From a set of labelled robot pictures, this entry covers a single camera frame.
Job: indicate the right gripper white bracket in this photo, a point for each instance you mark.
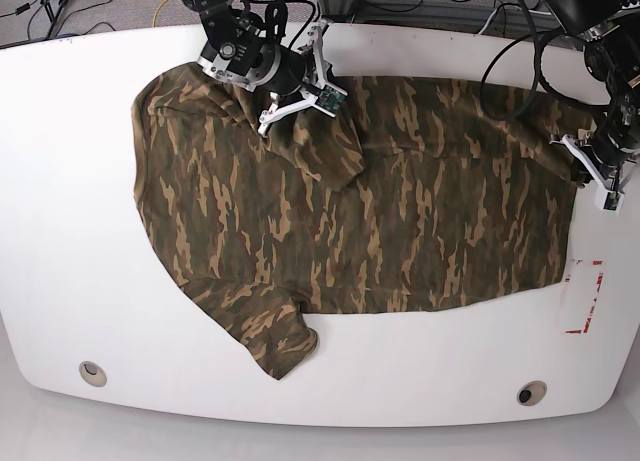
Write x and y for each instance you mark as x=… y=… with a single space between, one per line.
x=314 y=76

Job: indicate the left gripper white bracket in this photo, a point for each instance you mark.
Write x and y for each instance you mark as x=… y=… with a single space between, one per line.
x=586 y=167

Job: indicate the camouflage T-shirt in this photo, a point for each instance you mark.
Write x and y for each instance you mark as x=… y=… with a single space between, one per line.
x=409 y=199

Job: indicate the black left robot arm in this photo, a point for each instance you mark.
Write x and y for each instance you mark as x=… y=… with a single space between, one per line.
x=610 y=32

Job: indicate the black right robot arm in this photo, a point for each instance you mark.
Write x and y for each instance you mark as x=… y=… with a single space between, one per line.
x=244 y=48

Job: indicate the red tape rectangle marking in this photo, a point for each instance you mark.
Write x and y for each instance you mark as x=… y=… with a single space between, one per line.
x=581 y=288

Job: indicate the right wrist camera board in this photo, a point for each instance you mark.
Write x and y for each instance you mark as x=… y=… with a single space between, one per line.
x=330 y=100

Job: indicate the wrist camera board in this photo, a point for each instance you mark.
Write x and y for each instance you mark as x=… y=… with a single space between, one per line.
x=613 y=201
x=330 y=100

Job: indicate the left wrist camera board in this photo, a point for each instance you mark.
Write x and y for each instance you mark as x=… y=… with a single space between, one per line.
x=613 y=201

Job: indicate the aluminium frame cart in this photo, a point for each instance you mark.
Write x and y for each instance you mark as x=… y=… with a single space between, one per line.
x=502 y=18

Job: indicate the right table cable grommet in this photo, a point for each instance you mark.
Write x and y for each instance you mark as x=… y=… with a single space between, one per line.
x=532 y=393

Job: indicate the table cable grommet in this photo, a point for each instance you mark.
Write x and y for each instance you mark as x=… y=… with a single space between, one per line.
x=532 y=393
x=92 y=374

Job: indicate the left table cable grommet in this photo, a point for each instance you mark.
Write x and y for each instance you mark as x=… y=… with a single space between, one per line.
x=92 y=374

